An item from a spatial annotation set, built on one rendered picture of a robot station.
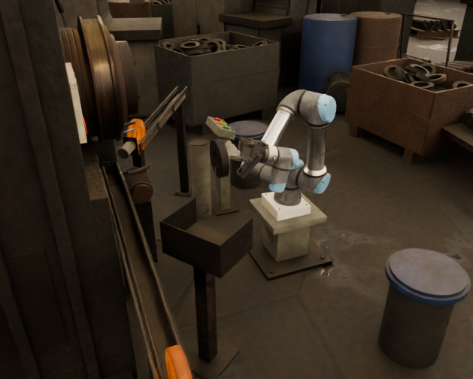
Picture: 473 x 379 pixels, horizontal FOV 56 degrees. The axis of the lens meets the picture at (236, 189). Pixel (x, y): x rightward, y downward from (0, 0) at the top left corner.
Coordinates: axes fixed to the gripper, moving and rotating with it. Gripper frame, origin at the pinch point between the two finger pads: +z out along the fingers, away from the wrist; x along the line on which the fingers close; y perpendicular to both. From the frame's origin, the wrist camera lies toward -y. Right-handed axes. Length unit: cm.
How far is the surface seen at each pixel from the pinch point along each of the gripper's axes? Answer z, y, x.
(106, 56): 47, 28, -6
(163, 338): 31, -33, 63
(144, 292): 33, -32, 44
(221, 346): -15, -82, 23
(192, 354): -2, -86, 23
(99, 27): 49, 35, -16
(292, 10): -201, 55, -335
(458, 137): -218, 6, -70
